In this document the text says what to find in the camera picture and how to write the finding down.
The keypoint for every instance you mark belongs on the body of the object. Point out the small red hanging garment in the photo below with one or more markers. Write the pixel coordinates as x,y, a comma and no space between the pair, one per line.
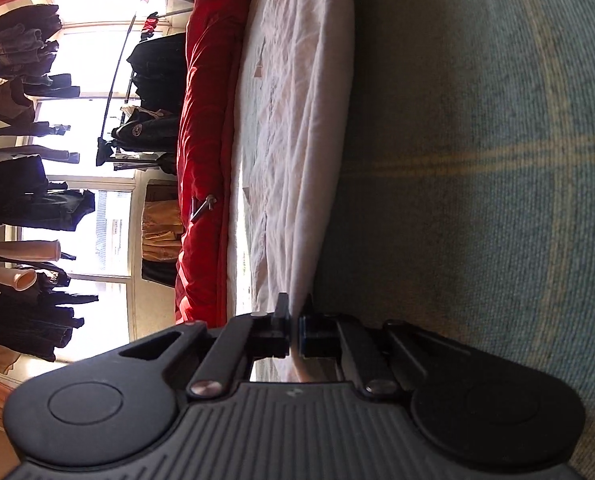
150,25

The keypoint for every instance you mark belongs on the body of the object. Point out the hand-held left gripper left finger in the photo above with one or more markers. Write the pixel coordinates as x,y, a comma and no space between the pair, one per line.
272,335

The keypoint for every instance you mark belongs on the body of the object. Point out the dark hanging cloth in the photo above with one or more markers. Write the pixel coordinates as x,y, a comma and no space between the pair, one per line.
127,157

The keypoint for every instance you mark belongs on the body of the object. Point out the plain black hanging jacket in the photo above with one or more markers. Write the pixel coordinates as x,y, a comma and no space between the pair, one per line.
157,70

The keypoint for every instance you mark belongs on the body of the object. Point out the window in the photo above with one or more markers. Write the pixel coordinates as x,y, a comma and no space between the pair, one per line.
102,25

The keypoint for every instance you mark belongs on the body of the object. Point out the metal clothes rack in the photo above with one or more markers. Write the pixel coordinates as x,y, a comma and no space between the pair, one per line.
115,80

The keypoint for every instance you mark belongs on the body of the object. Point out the black draped cloth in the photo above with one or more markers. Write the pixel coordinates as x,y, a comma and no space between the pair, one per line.
158,272

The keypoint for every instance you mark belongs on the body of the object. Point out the row of hanging laundry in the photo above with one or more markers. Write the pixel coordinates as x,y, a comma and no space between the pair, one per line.
17,195

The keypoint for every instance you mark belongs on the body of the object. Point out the red quilt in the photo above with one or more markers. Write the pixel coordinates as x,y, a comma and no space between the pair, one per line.
202,110

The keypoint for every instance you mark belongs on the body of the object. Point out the white long-sleeve shirt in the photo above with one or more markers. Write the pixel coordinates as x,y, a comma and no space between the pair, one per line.
297,110

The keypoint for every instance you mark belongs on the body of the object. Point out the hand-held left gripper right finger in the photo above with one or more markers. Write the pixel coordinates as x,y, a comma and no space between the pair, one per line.
317,335

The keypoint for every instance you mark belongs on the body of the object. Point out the orange draped clothes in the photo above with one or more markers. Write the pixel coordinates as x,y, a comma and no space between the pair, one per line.
162,230

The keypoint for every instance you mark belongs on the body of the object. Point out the black jacket with round patch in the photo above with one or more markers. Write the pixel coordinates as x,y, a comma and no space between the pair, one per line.
147,130

